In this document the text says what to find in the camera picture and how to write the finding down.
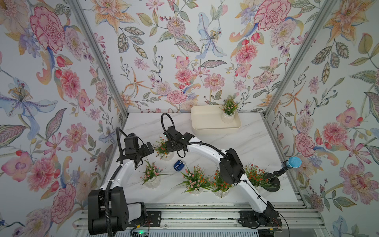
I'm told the potted plant pink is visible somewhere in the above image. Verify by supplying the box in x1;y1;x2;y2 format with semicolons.
175;164;212;195

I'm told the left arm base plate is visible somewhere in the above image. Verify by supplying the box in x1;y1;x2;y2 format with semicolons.
127;211;161;228

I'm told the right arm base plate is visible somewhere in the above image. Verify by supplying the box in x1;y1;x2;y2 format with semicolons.
238;211;283;229

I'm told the potted plant red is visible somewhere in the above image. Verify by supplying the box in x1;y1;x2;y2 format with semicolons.
244;164;280;192
212;170;234;198

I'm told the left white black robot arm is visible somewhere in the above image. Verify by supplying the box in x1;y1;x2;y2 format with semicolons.
88;128;154;237

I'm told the aluminium rail frame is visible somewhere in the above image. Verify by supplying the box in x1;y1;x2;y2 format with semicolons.
72;202;329;237

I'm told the small blue object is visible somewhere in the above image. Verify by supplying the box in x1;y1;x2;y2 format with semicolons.
173;160;186;172

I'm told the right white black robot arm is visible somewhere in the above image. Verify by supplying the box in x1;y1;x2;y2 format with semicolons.
160;113;282;227

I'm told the cream plastic storage box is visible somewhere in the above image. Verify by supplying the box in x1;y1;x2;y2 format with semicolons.
190;105;242;135

